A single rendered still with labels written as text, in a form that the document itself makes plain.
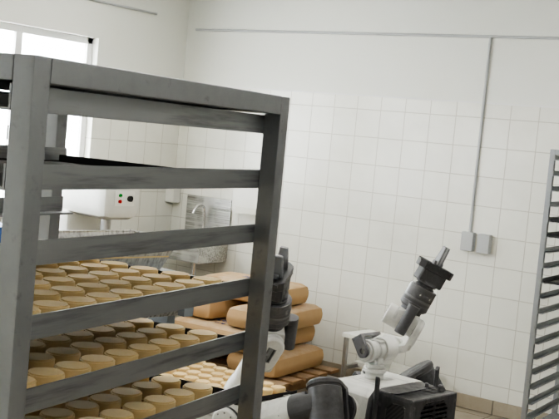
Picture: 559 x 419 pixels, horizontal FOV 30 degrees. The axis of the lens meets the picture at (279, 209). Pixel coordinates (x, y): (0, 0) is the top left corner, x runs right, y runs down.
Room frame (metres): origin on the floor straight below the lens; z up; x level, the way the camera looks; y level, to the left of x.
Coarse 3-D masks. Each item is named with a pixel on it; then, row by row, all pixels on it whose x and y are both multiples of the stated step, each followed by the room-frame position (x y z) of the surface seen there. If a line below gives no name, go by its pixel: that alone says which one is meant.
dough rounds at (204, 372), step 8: (184, 368) 3.56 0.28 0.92; (192, 368) 3.59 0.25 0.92; (200, 368) 3.60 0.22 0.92; (208, 368) 3.59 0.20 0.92; (216, 368) 3.60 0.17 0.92; (224, 368) 3.62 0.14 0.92; (176, 376) 3.46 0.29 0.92; (184, 376) 3.47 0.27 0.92; (192, 376) 3.46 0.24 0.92; (200, 376) 3.47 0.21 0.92; (208, 376) 3.48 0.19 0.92; (216, 376) 3.51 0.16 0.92; (224, 376) 3.50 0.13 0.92; (208, 384) 3.37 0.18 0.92; (216, 384) 3.38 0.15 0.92; (224, 384) 3.39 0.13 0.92; (264, 384) 3.44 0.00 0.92; (272, 384) 3.46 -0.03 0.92; (264, 392) 3.36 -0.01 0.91; (272, 392) 3.38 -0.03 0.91; (280, 392) 3.40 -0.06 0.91
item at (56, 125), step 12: (48, 120) 1.91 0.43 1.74; (60, 120) 1.91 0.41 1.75; (48, 132) 1.91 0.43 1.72; (60, 132) 1.91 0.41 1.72; (48, 144) 1.91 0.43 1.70; (60, 144) 1.91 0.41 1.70; (48, 192) 1.90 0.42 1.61; (60, 192) 1.92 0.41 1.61; (48, 216) 1.90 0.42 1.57; (48, 228) 1.90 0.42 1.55
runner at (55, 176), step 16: (48, 176) 1.23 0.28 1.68; (64, 176) 1.26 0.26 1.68; (80, 176) 1.29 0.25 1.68; (96, 176) 1.32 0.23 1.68; (112, 176) 1.35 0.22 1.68; (128, 176) 1.38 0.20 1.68; (144, 176) 1.41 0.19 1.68; (160, 176) 1.45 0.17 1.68; (176, 176) 1.49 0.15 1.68; (192, 176) 1.53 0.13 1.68; (208, 176) 1.57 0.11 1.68; (224, 176) 1.61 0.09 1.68; (240, 176) 1.66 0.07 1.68; (256, 176) 1.71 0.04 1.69
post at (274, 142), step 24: (264, 144) 1.71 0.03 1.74; (264, 168) 1.71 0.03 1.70; (264, 192) 1.71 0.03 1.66; (264, 216) 1.70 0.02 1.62; (264, 240) 1.70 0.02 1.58; (264, 264) 1.70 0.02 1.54; (264, 288) 1.70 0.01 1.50; (264, 312) 1.70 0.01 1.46; (264, 336) 1.71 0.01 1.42; (264, 360) 1.72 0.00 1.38; (240, 384) 1.71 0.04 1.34; (240, 408) 1.71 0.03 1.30
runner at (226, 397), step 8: (216, 392) 1.65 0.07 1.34; (224, 392) 1.67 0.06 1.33; (232, 392) 1.69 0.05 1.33; (200, 400) 1.60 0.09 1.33; (208, 400) 1.62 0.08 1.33; (216, 400) 1.65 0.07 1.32; (224, 400) 1.67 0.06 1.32; (232, 400) 1.69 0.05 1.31; (176, 408) 1.54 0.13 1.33; (184, 408) 1.56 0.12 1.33; (192, 408) 1.58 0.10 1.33; (200, 408) 1.60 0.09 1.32; (208, 408) 1.62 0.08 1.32; (216, 408) 1.65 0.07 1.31; (152, 416) 1.48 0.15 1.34; (160, 416) 1.50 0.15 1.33; (168, 416) 1.52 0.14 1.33; (176, 416) 1.54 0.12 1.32; (184, 416) 1.56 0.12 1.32; (192, 416) 1.58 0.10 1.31; (200, 416) 1.60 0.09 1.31
